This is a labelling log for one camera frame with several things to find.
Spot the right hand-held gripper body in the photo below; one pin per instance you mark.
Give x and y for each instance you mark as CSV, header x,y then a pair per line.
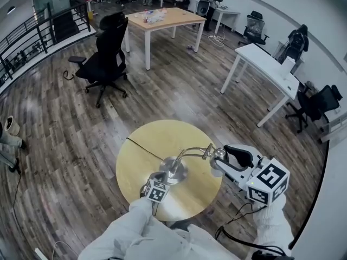
x,y
268,183

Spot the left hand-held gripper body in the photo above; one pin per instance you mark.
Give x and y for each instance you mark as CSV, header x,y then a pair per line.
x,y
157,191

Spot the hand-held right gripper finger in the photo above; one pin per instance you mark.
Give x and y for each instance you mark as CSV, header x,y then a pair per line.
x,y
253,156
230,172

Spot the silver desk lamp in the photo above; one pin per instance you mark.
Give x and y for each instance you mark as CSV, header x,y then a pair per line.
x,y
166,165

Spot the person's right forearm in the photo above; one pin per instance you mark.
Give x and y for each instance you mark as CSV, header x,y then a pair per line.
x,y
273,221

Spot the person's left forearm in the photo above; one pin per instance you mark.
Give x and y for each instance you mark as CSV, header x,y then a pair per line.
x,y
135,215

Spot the long white desk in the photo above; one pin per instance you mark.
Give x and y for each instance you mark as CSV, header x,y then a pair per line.
x,y
260,61

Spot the rectangular wooden table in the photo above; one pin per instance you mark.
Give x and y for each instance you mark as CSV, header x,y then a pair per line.
x,y
176,18

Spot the round yellow wooden table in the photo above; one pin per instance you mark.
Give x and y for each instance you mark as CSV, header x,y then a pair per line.
x,y
141,161

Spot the person's grey shoe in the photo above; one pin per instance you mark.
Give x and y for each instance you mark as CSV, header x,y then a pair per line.
x,y
179,225

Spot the person's white jacket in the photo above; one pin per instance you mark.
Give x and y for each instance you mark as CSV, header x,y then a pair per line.
x,y
162,242

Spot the black device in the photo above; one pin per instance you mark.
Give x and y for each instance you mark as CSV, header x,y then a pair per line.
x,y
271,255

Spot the black armrest office chair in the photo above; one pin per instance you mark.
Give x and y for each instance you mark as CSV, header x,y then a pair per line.
x,y
317,104

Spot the white low shelf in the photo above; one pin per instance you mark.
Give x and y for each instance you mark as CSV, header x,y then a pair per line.
x,y
336,126

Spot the white paper roll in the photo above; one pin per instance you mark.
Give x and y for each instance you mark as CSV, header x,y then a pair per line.
x,y
289,65

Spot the black mesh office chair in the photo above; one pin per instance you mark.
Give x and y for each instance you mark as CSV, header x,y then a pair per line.
x,y
254,28

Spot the black high-back office chair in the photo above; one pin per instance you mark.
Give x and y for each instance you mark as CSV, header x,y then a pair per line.
x,y
108,55

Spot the beige waste bin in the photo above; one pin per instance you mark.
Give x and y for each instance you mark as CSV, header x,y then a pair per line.
x,y
13,127

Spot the pile of small plastic packets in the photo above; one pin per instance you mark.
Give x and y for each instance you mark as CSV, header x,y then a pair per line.
x,y
151,16

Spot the black metal railing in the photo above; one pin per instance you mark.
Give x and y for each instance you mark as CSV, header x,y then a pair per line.
x,y
62,23

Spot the red top small table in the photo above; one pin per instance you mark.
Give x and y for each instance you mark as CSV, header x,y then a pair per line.
x,y
90,0

